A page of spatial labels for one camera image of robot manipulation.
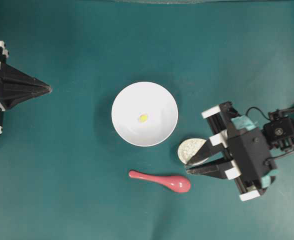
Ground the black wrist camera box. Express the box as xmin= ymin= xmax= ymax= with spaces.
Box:
xmin=227 ymin=115 xmax=277 ymax=189

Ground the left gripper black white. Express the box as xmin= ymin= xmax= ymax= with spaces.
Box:
xmin=0 ymin=40 xmax=52 ymax=135

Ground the pink plastic spoon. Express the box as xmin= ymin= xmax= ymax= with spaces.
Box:
xmin=128 ymin=170 xmax=191 ymax=193

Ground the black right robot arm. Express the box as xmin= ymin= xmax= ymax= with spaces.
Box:
xmin=185 ymin=101 xmax=294 ymax=202

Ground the white round bowl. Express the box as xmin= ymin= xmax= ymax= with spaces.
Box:
xmin=111 ymin=81 xmax=179 ymax=147

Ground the yellow hexagonal prism block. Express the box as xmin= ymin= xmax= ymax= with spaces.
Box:
xmin=138 ymin=114 xmax=148 ymax=123

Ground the speckled ceramic spoon rest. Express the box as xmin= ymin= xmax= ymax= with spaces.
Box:
xmin=177 ymin=138 xmax=206 ymax=165

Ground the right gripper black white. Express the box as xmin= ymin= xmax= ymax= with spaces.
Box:
xmin=186 ymin=102 xmax=277 ymax=202

